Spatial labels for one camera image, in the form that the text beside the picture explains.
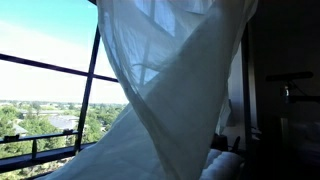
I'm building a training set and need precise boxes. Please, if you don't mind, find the dark bar camera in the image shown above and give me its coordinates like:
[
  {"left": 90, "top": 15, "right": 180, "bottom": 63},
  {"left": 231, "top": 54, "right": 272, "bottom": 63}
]
[{"left": 265, "top": 70, "right": 315, "bottom": 83}]

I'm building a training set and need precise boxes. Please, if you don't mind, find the dark balcony railing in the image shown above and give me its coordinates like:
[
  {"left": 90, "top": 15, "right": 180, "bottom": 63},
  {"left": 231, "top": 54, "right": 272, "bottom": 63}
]
[{"left": 0, "top": 129, "right": 80, "bottom": 162}]

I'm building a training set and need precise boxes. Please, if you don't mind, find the dark curved object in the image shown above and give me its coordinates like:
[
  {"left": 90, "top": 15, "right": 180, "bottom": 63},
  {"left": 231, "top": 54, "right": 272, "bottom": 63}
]
[{"left": 229, "top": 135, "right": 242, "bottom": 155}]

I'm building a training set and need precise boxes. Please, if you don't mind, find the dark camera stand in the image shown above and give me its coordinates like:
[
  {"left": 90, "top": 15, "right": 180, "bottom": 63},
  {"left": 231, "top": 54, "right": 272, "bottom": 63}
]
[{"left": 281, "top": 81, "right": 320, "bottom": 105}]

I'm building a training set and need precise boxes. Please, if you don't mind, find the grey roofed building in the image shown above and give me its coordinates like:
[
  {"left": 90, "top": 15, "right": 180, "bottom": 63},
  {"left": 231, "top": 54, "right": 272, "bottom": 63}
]
[{"left": 47, "top": 114, "right": 81, "bottom": 131}]

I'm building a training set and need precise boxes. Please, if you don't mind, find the dark vertical post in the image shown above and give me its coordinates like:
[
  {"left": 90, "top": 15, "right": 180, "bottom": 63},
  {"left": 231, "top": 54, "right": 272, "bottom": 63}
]
[{"left": 241, "top": 22, "right": 254, "bottom": 154}]

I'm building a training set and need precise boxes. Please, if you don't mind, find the dark window frame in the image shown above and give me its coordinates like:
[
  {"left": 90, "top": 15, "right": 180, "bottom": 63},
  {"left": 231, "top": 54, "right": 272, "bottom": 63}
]
[{"left": 0, "top": 0, "right": 120, "bottom": 174}]

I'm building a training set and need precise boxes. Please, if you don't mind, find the white tufted cushion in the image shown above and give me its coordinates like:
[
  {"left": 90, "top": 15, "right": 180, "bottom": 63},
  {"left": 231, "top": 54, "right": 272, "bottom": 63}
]
[{"left": 199, "top": 148, "right": 245, "bottom": 180}]

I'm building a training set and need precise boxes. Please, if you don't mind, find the white sheer curtain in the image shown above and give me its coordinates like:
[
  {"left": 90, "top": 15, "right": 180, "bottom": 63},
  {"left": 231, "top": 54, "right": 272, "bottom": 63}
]
[{"left": 36, "top": 0, "right": 260, "bottom": 180}]

